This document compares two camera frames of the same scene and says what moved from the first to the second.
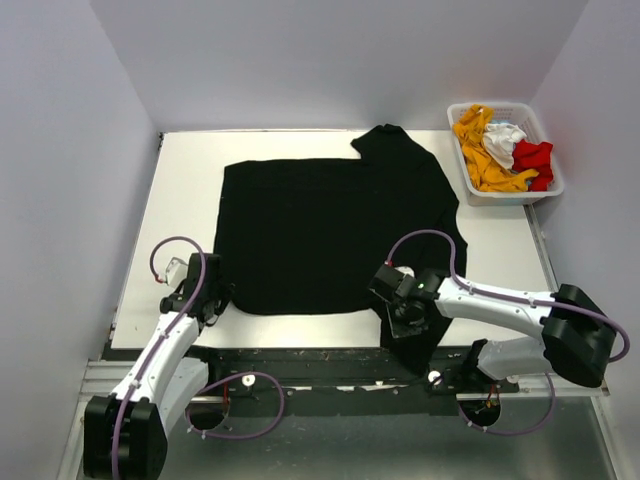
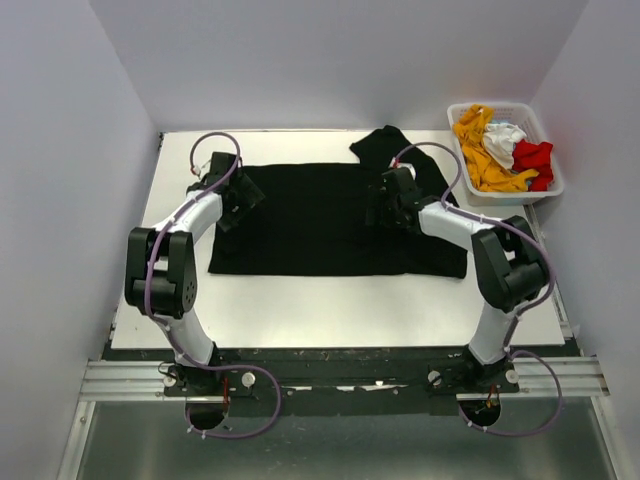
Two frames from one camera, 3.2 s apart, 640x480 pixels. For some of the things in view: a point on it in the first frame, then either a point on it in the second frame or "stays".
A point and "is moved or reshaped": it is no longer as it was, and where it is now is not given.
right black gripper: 401,330 → 379,196
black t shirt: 312,236 is moved or reshaped
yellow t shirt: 487,173 stays
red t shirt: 527,155 stays
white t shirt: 499,140 stays
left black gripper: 226,294 → 249,199
